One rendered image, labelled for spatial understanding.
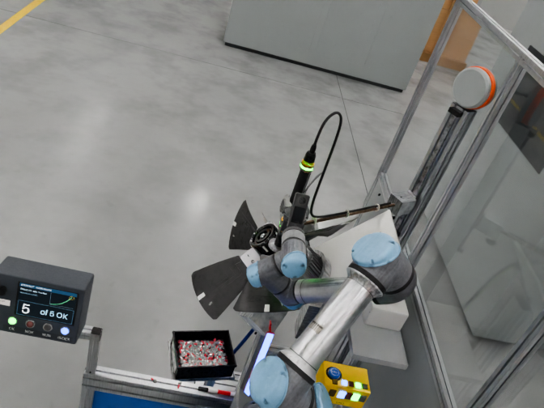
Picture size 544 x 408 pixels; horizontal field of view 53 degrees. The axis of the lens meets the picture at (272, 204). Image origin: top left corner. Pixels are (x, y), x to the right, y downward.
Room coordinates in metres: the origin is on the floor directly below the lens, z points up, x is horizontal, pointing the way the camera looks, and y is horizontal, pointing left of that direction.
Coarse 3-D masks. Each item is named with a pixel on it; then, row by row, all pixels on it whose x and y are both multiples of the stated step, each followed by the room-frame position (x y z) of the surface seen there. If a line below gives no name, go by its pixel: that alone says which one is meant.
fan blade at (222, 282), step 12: (216, 264) 1.61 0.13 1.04; (228, 264) 1.60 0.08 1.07; (240, 264) 1.60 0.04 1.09; (192, 276) 1.59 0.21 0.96; (204, 276) 1.58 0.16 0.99; (216, 276) 1.57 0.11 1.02; (228, 276) 1.56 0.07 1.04; (240, 276) 1.57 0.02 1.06; (204, 288) 1.54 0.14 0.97; (216, 288) 1.53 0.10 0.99; (228, 288) 1.53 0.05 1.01; (240, 288) 1.54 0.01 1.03; (204, 300) 1.50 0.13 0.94; (216, 300) 1.50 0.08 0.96; (228, 300) 1.50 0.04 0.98; (216, 312) 1.46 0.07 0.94
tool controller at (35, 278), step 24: (0, 264) 1.08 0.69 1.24; (24, 264) 1.12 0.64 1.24; (48, 264) 1.15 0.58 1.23; (0, 288) 1.02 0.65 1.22; (24, 288) 1.04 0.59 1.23; (48, 288) 1.05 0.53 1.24; (72, 288) 1.07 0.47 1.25; (0, 312) 1.01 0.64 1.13; (48, 312) 1.03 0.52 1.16; (72, 312) 1.05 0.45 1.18; (48, 336) 1.02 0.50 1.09; (72, 336) 1.03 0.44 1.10
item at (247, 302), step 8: (248, 280) 1.43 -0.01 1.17; (248, 288) 1.40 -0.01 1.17; (256, 288) 1.40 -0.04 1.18; (264, 288) 1.40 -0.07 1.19; (240, 296) 1.36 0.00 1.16; (248, 296) 1.36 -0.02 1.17; (256, 296) 1.36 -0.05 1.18; (264, 296) 1.37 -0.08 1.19; (272, 296) 1.37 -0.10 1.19; (240, 304) 1.32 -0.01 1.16; (248, 304) 1.33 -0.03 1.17; (256, 304) 1.33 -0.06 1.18; (264, 304) 1.33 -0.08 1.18; (272, 304) 1.33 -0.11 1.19
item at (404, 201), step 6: (402, 192) 2.02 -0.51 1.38; (408, 192) 2.04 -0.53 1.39; (390, 198) 1.98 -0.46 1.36; (396, 198) 1.96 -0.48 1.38; (402, 198) 1.97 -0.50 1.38; (408, 198) 1.99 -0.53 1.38; (414, 198) 2.00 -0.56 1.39; (396, 204) 1.95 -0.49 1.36; (402, 204) 1.94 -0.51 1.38; (408, 204) 1.96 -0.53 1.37; (390, 210) 1.96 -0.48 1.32; (396, 210) 1.94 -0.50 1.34; (402, 210) 1.95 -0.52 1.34; (408, 210) 1.98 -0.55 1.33
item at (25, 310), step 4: (20, 300) 1.03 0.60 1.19; (24, 300) 1.03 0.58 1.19; (20, 304) 1.02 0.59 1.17; (24, 304) 1.03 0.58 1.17; (28, 304) 1.03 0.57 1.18; (32, 304) 1.03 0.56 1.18; (20, 308) 1.02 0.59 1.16; (24, 308) 1.02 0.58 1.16; (28, 308) 1.03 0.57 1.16; (32, 308) 1.03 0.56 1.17; (16, 312) 1.02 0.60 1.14; (20, 312) 1.02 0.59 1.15; (24, 312) 1.02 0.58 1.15; (28, 312) 1.02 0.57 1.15; (32, 312) 1.03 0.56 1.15; (28, 316) 1.02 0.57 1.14; (32, 316) 1.02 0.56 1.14
